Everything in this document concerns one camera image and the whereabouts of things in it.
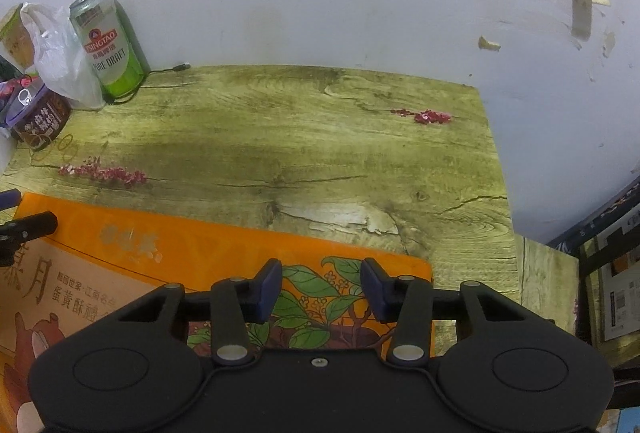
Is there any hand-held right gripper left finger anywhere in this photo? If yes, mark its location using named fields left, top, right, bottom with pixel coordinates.
left=112, top=259, right=284, bottom=366

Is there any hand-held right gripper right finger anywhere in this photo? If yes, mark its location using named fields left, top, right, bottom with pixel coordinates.
left=360, top=257, right=526, bottom=366

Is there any orange printed box lid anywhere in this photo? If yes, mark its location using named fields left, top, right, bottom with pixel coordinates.
left=0, top=192, right=433, bottom=433

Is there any green wood-grain desktop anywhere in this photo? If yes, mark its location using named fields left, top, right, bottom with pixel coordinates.
left=0, top=64, right=521, bottom=359

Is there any brown jar purple lid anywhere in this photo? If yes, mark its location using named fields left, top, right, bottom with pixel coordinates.
left=5, top=80, right=72, bottom=150

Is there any pink labelled small bottle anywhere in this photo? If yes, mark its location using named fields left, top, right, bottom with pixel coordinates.
left=0, top=80, right=28, bottom=106

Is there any dark green bag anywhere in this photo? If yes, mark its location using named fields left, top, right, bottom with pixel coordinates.
left=0, top=56, right=23, bottom=84

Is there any white plastic bag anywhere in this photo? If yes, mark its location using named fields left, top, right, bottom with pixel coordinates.
left=19, top=2, right=107, bottom=110

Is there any yellow-green snack bag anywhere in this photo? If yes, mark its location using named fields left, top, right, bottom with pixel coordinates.
left=0, top=4, right=41, bottom=76

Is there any green beer can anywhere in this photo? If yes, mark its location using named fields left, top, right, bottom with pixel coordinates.
left=69, top=0, right=151, bottom=98

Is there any dark blue printed board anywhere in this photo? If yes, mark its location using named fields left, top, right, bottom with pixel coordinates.
left=547, top=178, right=640, bottom=254

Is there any cardboard box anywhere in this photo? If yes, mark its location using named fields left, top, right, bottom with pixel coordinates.
left=597, top=233, right=640, bottom=344

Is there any black cable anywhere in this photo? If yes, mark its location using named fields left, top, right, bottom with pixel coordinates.
left=105, top=62, right=191, bottom=105

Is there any black frame shelf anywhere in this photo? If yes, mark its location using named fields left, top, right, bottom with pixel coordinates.
left=575, top=233, right=640, bottom=384

